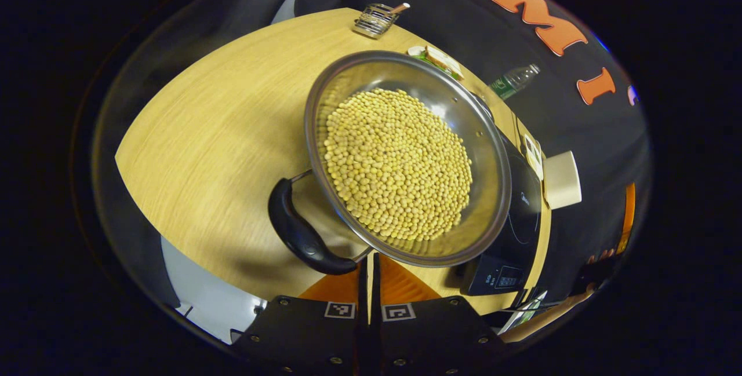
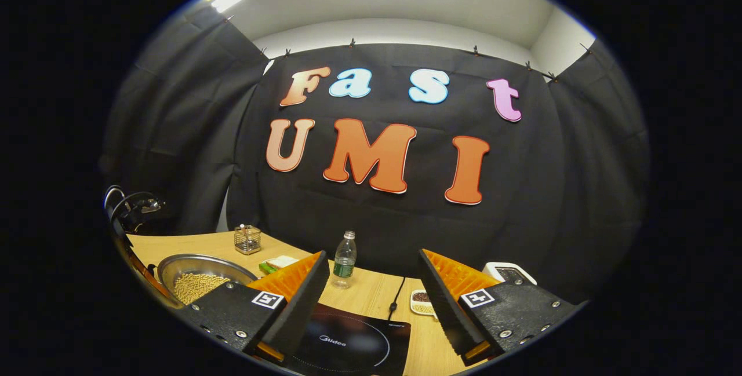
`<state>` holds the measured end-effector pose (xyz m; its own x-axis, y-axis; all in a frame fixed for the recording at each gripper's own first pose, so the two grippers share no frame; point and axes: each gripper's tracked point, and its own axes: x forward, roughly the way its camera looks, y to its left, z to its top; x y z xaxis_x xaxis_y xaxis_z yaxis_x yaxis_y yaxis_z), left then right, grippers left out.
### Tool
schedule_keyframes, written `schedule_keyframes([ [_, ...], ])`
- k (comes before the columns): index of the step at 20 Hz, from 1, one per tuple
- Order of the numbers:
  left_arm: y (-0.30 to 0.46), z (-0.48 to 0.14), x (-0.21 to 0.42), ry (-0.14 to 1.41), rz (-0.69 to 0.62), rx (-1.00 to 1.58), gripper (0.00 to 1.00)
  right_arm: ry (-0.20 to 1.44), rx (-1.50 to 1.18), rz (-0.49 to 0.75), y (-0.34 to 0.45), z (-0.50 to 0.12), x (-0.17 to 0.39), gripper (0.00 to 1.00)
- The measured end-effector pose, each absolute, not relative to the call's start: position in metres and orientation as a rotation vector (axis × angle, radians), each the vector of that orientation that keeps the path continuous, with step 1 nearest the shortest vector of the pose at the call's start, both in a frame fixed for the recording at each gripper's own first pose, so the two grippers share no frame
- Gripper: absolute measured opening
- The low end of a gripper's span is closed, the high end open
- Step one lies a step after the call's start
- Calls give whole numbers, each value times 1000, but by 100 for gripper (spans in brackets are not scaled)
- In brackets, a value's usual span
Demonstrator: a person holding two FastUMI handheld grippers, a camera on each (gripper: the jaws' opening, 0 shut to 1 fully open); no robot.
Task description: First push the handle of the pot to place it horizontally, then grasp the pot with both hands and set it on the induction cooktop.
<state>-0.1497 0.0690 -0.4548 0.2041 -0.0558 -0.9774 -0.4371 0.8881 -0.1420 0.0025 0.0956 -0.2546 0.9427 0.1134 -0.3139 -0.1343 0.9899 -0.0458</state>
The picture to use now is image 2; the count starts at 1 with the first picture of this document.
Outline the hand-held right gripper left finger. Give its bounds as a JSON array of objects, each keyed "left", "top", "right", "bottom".
[{"left": 177, "top": 250, "right": 331, "bottom": 363}]

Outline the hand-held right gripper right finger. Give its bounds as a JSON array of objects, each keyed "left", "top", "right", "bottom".
[{"left": 419, "top": 249, "right": 589, "bottom": 367}]

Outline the black induction cooktop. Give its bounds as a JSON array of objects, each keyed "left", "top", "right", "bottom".
[{"left": 284, "top": 302, "right": 412, "bottom": 376}]

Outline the steel pot with black handles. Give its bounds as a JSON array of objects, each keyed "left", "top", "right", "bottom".
[{"left": 157, "top": 253, "right": 259, "bottom": 308}]

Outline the white divided dish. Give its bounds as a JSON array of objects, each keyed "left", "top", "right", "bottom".
[{"left": 409, "top": 289, "right": 439, "bottom": 317}]

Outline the white bread sandwich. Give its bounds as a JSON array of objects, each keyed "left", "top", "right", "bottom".
[{"left": 259, "top": 255, "right": 300, "bottom": 275}]

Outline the clear plastic water bottle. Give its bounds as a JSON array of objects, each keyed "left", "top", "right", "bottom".
[{"left": 332, "top": 230, "right": 358, "bottom": 290}]

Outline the pile of soybeans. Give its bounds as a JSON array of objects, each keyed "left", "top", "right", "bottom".
[{"left": 173, "top": 273, "right": 230, "bottom": 306}]

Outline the white toaster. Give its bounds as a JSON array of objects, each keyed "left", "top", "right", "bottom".
[{"left": 482, "top": 261, "right": 538, "bottom": 287}]

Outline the black cooktop power cable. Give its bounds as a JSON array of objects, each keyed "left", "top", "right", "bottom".
[{"left": 387, "top": 276, "right": 406, "bottom": 322}]

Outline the wire mesh holder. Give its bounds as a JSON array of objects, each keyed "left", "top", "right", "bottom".
[{"left": 234, "top": 224, "right": 262, "bottom": 255}]

